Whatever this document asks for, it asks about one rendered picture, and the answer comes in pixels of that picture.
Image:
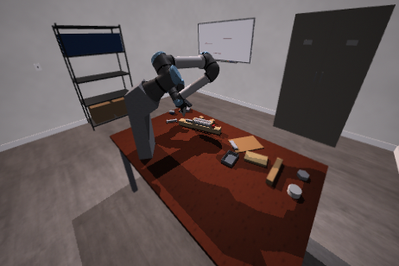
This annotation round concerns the tan flat board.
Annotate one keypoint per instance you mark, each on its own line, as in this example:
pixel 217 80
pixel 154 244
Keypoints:
pixel 246 143

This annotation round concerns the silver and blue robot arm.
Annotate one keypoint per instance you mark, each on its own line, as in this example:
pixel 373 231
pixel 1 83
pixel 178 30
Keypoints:
pixel 169 79

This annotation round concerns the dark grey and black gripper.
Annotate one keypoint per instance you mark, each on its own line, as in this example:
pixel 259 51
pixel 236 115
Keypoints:
pixel 183 109

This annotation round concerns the tan wooden bar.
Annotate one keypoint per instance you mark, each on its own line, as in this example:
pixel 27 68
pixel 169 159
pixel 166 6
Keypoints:
pixel 273 172

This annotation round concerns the light brown wooden board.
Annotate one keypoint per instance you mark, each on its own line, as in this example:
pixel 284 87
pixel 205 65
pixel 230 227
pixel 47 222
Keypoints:
pixel 256 158

